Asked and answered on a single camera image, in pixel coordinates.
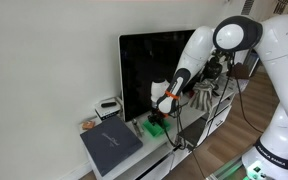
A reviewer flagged white tv stand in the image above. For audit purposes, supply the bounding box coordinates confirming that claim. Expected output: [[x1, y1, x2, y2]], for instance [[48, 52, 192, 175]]
[[79, 78, 237, 180]]

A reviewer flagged striped grey cloth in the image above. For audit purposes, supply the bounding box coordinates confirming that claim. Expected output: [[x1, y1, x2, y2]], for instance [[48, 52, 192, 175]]
[[188, 79, 215, 112]]

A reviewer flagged potted green plant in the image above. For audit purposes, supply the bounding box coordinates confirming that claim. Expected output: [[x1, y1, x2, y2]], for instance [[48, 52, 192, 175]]
[[203, 50, 231, 79]]

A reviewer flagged white set-top box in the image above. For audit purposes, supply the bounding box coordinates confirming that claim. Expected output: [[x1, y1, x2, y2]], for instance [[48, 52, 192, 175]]
[[94, 98, 121, 120]]

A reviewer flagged black remote control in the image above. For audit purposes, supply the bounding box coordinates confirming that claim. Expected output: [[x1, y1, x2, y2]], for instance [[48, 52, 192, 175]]
[[101, 102, 117, 108]]

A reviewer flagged black av receiver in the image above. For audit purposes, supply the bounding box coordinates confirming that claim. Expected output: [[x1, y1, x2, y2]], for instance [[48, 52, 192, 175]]
[[179, 118, 206, 150]]

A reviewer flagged dark brown pouch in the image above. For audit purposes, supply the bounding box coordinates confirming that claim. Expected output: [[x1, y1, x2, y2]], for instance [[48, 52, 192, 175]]
[[228, 63, 249, 79]]

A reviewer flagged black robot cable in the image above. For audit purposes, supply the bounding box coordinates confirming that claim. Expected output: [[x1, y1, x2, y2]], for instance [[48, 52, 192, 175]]
[[163, 49, 265, 180]]

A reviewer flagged small grey metal bottle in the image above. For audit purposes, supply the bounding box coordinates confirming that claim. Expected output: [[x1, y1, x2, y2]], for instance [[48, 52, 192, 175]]
[[132, 119, 142, 137]]

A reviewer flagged black flat screen tv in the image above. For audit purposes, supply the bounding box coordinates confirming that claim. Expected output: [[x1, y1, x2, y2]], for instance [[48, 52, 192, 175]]
[[118, 30, 193, 122]]

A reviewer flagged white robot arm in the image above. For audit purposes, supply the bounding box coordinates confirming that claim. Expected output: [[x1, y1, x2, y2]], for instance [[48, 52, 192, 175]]
[[156, 14, 288, 180]]

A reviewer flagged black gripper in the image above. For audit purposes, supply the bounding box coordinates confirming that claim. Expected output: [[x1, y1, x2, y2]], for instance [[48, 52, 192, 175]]
[[148, 110, 166, 128]]

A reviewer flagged small orange brown box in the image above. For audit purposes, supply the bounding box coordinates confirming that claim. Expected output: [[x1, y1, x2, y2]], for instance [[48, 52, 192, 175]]
[[82, 121, 95, 130]]

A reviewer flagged dark grey flat box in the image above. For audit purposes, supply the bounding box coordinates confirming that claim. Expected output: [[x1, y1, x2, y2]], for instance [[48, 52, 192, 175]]
[[80, 116, 143, 176]]

